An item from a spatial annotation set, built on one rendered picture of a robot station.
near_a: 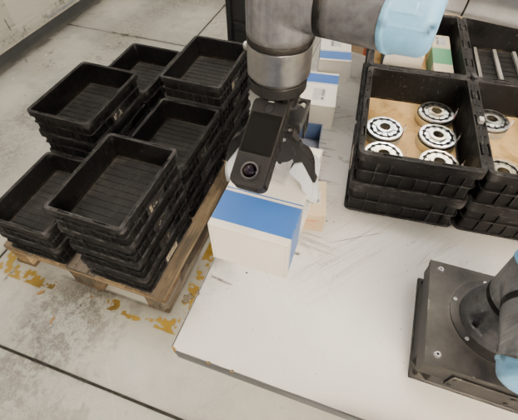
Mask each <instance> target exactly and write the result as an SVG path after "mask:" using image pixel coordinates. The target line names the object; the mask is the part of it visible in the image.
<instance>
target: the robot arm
mask: <svg viewBox="0 0 518 420"><path fill-rule="evenodd" d="M245 9H246V35H247V40H246V41H245V42H244V43H243V49H245V50H247V72H248V74H249V87H250V89H251V90H252V91H253V92H254V93H255V94H256V95H257V96H259V98H256V99H255V100H254V102H253V104H252V110H251V112H250V114H249V118H248V120H247V125H246V126H245V127H244V128H243V129H242V130H241V131H239V132H237V133H236V134H235V135H234V137H233V139H232V140H231V142H230V143H229V145H228V149H227V157H226V164H225V175H226V180H227V182H230V180H231V181H232V183H233V184H234V185H235V186H236V187H237V188H240V189H243V190H247V191H249V192H253V193H260V194H262V193H265V192H266V191H267V189H268V188H269V184H270V181H271V176H272V174H273V171H274V168H275V165H276V162H278V163H279V164H282V163H286V162H289V161H291V160H293V163H292V165H291V168H290V170H289V173H290V174H291V176H292V177H293V178H295V179H296V180H297V181H298V182H299V183H300V185H301V190H302V191H303V192H304V193H305V194H306V196H307V198H306V200H307V201H308V202H310V203H313V204H316V203H317V200H318V198H319V192H320V190H319V182H318V176H319V170H320V162H319V159H318V157H317V156H316V155H313V152H312V150H311V149H310V148H309V147H308V146H307V145H306V144H304V143H302V140H301V139H300V137H299V136H298V134H300V132H301V129H302V127H303V129H302V137H301V138H304V137H305V135H306V131H307V128H308V121H309V114H310V107H311V100H310V99H305V98H301V97H300V95H301V94H302V93H303V92H304V91H305V90H306V83H307V78H308V77H309V75H310V72H311V57H312V49H313V41H314V36H316V37H319V38H325V39H329V40H332V41H336V42H340V43H347V44H351V45H354V46H358V47H362V48H369V49H372V50H376V51H378V52H379V53H382V54H385V55H392V54H396V55H402V56H406V57H411V58H420V57H422V56H424V55H426V54H427V53H428V52H429V50H430V49H431V45H432V43H433V41H434V39H435V36H436V33H437V30H438V28H439V26H440V23H441V19H442V17H443V15H444V13H449V14H453V15H456V16H461V17H464V18H471V19H475V20H479V21H482V22H487V23H494V24H497V25H501V26H505V27H509V28H516V29H518V0H245ZM302 103H305V104H306V106H305V108H304V107H303V106H300V105H299V104H302ZM460 315H461V321H462V322H463V324H464V327H465V328H466V330H467V332H468V333H469V334H470V335H471V336H472V337H473V338H474V339H475V340H476V341H477V342H478V343H479V344H480V345H481V346H482V347H484V348H486V349H487V350H489V351H491V352H493V353H495V354H496V355H495V357H494V359H495V360H496V376H497V377H498V379H499V380H500V381H501V383H502V384H503V385H504V386H506V387H507V388H509V389H510V390H511V391H512V392H514V393H516V394H518V249H517V250H516V251H515V253H514V256H513V257H512V258H511V259H510V260H509V261H508V262H507V264H506V265H505V266H504V267H503V268H502V269H501V270H500V271H499V272H498V273H497V274H496V275H495V276H494V277H493V279H492V280H491V281H490V282H486V283H484V284H481V285H479V286H476V287H474V288H472V289H471V290H470V291H469V292H468V293H467V294H466V295H465V296H464V297H463V298H462V300H461V305H460Z"/></svg>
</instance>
